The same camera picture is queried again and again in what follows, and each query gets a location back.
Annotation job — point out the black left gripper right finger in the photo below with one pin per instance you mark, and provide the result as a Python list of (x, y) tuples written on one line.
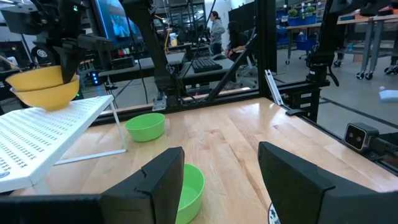
[(298, 193)]

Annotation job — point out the yellow white bottle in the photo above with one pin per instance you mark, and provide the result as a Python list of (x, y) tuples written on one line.
[(173, 40)]

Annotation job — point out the black device with blue lights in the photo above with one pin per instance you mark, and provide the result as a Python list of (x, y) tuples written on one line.
[(95, 78)]

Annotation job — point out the black aluminium table frame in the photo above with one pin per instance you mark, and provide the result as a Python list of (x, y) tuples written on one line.
[(265, 46)]

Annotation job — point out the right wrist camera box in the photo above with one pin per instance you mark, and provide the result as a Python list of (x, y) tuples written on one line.
[(20, 20)]

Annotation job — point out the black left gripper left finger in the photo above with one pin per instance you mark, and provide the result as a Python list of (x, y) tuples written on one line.
[(155, 189)]

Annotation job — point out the round blue white sticker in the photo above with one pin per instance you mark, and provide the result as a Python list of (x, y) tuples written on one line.
[(273, 216)]

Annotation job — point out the white perforated metal shelf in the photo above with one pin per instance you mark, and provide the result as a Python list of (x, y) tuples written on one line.
[(40, 140)]

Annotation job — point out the monitor with blue screen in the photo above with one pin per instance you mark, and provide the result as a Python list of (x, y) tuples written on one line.
[(116, 21)]

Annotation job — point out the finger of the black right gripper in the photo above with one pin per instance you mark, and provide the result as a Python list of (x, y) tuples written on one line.
[(70, 68)]

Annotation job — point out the green mini bowl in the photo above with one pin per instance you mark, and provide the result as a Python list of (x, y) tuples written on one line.
[(191, 193), (144, 127)]

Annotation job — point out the wooden table on wheels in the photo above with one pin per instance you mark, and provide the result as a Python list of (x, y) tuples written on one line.
[(370, 28)]

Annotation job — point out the blue storage bin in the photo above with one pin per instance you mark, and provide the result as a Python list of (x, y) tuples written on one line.
[(304, 20)]

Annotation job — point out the grey office desk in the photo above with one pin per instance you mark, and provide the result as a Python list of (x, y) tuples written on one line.
[(161, 62)]

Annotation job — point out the person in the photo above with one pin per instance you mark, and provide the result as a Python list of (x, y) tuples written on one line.
[(237, 40), (217, 31)]

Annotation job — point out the silver aluminium bar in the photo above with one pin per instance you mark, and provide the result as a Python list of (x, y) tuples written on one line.
[(273, 87)]

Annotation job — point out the black keyboard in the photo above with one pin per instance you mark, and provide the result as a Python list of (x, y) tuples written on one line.
[(206, 64)]

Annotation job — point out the grey table-level camera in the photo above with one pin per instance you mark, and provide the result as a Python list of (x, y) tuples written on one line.
[(359, 137)]

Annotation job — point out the white rounded object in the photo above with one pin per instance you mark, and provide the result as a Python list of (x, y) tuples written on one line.
[(388, 95)]

